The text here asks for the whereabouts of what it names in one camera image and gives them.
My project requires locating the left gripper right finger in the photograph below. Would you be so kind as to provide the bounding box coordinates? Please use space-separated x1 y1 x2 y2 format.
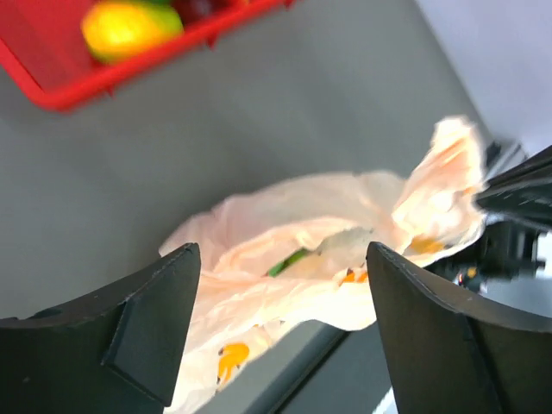
367 242 551 413

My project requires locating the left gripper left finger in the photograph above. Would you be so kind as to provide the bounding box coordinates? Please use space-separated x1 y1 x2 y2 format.
1 243 200 414

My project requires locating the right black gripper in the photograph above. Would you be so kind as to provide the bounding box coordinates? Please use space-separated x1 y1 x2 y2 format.
448 147 551 293

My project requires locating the translucent banana print plastic bag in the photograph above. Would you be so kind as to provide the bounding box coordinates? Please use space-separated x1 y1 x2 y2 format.
159 116 485 413

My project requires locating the green fruit in bag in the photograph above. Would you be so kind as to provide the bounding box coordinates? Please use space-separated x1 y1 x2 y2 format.
266 248 311 278

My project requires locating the red plastic tray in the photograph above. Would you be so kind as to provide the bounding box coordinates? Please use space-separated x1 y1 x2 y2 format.
1 1 292 111

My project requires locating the yellow green mango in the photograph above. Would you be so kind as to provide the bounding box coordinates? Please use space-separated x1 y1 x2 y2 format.
80 1 184 64

